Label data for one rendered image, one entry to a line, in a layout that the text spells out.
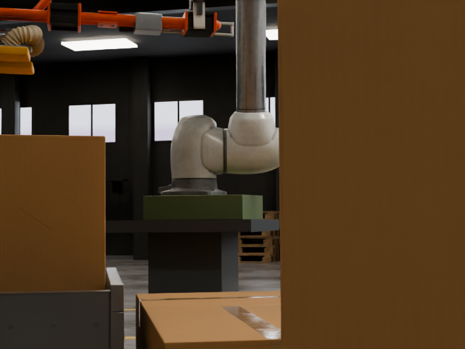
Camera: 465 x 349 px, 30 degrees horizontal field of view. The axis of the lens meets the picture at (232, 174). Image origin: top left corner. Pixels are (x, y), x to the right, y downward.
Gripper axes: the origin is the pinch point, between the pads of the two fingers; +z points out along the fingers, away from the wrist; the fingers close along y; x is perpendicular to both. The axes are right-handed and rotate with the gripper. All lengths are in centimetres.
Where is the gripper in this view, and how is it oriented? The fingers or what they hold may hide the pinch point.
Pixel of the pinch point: (196, 22)
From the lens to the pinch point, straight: 234.3
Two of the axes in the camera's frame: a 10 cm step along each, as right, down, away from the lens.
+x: 9.9, 0.0, 1.6
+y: 1.6, -0.6, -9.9
